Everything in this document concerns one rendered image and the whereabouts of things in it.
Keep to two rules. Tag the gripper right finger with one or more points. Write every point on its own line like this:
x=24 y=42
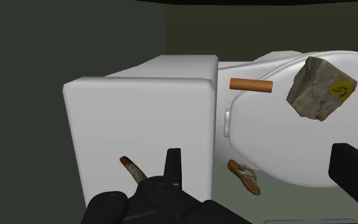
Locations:
x=355 y=173

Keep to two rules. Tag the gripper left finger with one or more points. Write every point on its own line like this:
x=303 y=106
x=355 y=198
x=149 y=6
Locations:
x=173 y=167

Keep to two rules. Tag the rusty brown stick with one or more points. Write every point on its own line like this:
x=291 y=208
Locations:
x=132 y=170

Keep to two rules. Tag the white toilet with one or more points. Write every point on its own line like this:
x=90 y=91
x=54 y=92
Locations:
x=135 y=124

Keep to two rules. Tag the brown sandal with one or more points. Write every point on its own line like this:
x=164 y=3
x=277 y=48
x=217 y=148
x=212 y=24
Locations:
x=245 y=178

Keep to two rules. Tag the grey stone block yellow sticker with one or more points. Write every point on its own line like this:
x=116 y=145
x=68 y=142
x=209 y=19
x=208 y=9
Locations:
x=316 y=90

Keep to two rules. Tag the orange cylinder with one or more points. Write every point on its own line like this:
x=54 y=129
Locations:
x=250 y=85

